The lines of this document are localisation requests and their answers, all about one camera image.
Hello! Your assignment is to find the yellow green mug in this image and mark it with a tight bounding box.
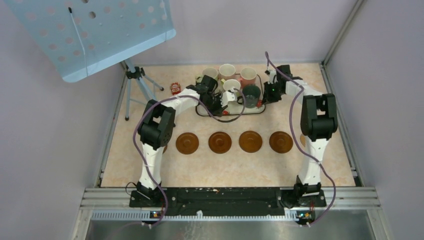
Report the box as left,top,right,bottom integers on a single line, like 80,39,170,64
221,79,241,93

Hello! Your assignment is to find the light blue tripod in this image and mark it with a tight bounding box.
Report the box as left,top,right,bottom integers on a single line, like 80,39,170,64
123,59,165,122

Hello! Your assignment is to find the dark green mug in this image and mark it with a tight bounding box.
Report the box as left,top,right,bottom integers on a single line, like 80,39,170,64
237,84,261,109

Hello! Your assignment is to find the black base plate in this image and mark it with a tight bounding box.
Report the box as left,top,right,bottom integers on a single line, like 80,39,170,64
129,187,327,217

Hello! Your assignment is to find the salmon pink mug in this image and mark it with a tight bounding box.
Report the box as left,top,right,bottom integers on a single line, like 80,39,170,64
239,67,257,88

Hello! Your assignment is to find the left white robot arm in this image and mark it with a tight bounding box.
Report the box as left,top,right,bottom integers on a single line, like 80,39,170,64
133,76,236,207

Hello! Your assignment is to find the small red toy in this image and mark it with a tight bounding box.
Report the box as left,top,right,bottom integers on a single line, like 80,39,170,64
170,82,182,96

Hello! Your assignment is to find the strawberry enamel tray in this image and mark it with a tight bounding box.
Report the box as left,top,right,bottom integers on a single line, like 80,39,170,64
195,74,266,117

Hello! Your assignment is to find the blue perforated board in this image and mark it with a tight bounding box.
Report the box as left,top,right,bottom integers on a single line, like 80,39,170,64
5,0,176,83

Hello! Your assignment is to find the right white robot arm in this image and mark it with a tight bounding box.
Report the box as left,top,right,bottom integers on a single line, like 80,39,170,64
262,65,338,206

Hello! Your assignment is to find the light green mug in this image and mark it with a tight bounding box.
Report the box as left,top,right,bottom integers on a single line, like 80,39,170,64
196,67,219,82

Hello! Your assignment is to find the woven rattan coaster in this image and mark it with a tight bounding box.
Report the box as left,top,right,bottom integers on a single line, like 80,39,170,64
299,134,306,147

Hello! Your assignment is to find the pale pink mug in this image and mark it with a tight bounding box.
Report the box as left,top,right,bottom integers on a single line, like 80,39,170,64
218,63,236,80

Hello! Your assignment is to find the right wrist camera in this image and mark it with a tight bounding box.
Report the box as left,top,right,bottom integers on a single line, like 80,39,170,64
265,69,278,85

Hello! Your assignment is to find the white cable duct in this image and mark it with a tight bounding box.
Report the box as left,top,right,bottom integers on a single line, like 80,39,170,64
90,210,299,222

